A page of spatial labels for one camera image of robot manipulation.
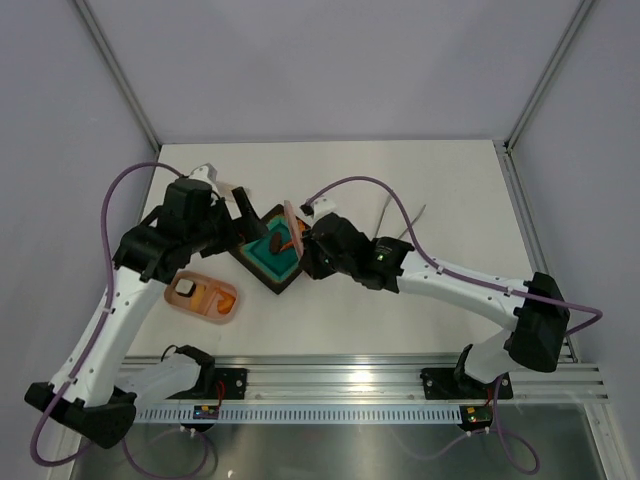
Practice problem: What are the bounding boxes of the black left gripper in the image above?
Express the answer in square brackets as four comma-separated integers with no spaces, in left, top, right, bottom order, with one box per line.
[187,187,268,257]

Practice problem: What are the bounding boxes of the pink lunch box lid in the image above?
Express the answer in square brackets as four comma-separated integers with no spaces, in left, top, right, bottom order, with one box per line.
[283,200,304,259]

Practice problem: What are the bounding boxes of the metal food tongs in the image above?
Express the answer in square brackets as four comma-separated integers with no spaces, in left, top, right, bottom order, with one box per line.
[373,195,427,240]

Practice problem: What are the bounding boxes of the pink lunch box base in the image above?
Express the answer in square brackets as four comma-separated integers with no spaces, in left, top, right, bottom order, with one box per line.
[163,270,240,325]

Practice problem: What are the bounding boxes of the orange fried shrimp piece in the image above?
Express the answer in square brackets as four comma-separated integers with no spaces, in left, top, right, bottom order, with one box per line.
[216,289,236,315]

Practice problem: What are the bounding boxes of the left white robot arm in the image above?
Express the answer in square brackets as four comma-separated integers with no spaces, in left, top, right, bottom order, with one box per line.
[25,178,268,449]

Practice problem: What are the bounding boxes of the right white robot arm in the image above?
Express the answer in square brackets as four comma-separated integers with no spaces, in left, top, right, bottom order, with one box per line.
[296,235,569,400]

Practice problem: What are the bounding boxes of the brown meat patty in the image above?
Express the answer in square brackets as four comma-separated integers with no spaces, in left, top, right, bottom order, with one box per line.
[269,232,283,255]

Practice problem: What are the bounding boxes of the black teal square plate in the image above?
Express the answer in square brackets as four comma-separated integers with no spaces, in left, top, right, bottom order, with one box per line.
[231,204,301,295]

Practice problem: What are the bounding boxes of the orange fried chicken piece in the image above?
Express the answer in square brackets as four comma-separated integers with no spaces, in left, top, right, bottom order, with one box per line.
[280,241,294,252]

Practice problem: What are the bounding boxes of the beige cutlery case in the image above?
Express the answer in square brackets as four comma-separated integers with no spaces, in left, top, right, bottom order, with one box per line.
[215,181,239,203]

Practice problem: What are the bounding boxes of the white rice ball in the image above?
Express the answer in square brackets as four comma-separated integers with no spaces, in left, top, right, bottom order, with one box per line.
[174,278,197,298]

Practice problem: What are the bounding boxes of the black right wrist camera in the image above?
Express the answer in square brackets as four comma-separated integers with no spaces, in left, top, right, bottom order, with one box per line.
[300,196,361,253]

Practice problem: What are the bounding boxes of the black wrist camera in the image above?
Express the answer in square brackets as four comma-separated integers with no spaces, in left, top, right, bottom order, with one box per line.
[300,196,361,253]
[157,163,218,237]

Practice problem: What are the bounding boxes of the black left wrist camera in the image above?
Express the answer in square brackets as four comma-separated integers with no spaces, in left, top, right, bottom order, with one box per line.
[157,163,218,237]

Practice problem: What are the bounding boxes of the aluminium mounting rail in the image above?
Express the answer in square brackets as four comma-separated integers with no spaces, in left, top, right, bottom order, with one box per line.
[114,352,611,404]

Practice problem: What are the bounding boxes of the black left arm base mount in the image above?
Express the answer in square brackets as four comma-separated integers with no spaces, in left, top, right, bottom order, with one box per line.
[170,367,248,401]

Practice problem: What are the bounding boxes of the white slotted cable duct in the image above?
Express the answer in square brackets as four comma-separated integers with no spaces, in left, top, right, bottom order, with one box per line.
[134,403,462,426]

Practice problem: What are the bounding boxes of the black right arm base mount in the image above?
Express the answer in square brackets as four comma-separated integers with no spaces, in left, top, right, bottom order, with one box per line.
[420,367,513,400]

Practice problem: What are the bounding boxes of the left aluminium frame post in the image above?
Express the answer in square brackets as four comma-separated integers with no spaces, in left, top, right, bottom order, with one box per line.
[69,0,162,157]

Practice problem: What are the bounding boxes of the aluminium frame post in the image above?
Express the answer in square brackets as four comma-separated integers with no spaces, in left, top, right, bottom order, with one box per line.
[503,0,599,155]
[69,0,162,157]

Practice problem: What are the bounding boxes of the right aluminium frame post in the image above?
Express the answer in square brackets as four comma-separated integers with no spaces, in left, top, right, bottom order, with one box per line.
[503,0,599,155]

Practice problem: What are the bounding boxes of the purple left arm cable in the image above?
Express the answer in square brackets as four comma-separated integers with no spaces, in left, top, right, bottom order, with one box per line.
[29,161,221,476]

